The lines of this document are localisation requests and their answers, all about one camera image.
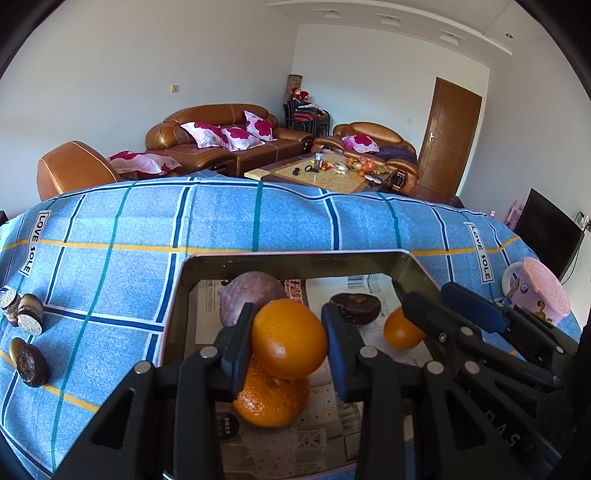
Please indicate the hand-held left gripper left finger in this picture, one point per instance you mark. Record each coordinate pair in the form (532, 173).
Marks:
(240, 362)

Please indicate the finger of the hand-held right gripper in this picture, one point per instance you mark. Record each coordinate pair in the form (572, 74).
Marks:
(429, 314)
(471, 307)

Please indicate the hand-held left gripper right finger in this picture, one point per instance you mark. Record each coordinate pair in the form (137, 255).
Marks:
(339, 355)

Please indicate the orange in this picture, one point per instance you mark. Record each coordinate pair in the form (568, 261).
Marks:
(288, 339)
(401, 332)
(272, 401)

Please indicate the dark brown passion fruit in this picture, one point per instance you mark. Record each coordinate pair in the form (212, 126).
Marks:
(355, 305)

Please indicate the purple passion fruit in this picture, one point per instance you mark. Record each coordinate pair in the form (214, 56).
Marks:
(251, 293)

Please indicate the pink tin box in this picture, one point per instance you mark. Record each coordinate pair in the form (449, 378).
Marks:
(173, 323)

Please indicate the pink cartoon mug with lid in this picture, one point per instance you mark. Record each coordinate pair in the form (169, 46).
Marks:
(540, 293)

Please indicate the black television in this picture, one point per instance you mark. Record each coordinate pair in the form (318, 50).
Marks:
(547, 230)

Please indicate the blue checked cloth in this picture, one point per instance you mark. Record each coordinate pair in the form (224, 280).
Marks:
(184, 217)

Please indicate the purple blanket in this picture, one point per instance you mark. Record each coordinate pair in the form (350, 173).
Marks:
(398, 153)

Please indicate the brown wooden door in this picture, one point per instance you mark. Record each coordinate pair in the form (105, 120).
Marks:
(450, 138)

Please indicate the coffee table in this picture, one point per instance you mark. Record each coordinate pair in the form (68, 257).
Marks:
(323, 180)

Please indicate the white pillow with red flowers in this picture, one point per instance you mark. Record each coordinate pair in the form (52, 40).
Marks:
(205, 134)
(361, 143)
(143, 161)
(261, 125)
(242, 137)

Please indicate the brown leather loveseat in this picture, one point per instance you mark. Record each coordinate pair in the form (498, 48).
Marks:
(369, 129)

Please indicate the long brown leather sofa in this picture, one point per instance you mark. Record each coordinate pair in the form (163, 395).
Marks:
(207, 157)

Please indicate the stacked black chairs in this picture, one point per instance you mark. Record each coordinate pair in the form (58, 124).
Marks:
(307, 117)

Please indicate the brown leather armchair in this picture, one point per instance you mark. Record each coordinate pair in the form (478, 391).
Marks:
(76, 168)

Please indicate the red plush toy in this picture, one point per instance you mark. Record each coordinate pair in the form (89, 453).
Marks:
(301, 93)

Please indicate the wall socket with plug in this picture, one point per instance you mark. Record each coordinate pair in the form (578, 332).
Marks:
(584, 220)

